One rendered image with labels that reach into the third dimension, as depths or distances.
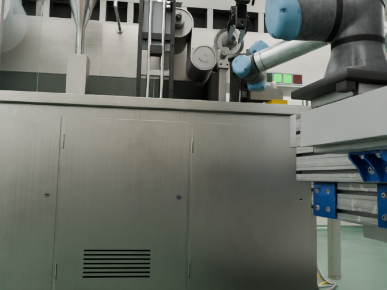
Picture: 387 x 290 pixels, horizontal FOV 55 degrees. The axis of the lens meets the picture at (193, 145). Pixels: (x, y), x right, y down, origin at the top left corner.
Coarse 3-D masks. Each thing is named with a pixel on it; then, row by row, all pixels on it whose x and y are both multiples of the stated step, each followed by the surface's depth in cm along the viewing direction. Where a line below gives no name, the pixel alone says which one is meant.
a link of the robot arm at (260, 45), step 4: (260, 40) 146; (252, 44) 147; (256, 44) 145; (260, 44) 145; (264, 44) 145; (252, 48) 145; (256, 48) 145; (260, 48) 145; (264, 48) 145; (248, 52) 150; (252, 52) 146
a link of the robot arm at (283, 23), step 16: (272, 0) 85; (288, 0) 80; (304, 0) 80; (320, 0) 81; (272, 16) 85; (288, 16) 81; (304, 16) 81; (320, 16) 81; (272, 32) 86; (288, 32) 83; (304, 32) 83; (320, 32) 83
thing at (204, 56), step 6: (198, 48) 177; (204, 48) 177; (210, 48) 177; (192, 54) 176; (198, 54) 176; (204, 54) 176; (210, 54) 177; (216, 54) 177; (192, 60) 175; (198, 60) 176; (204, 60) 176; (210, 60) 177; (198, 66) 175; (204, 66) 176; (210, 66) 176
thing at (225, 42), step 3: (225, 36) 176; (234, 36) 176; (222, 39) 176; (225, 39) 176; (234, 39) 176; (222, 42) 176; (225, 42) 176; (228, 42) 176; (231, 42) 176; (222, 45) 177; (225, 45) 175; (228, 45) 176; (231, 45) 176; (234, 45) 176; (231, 48) 176
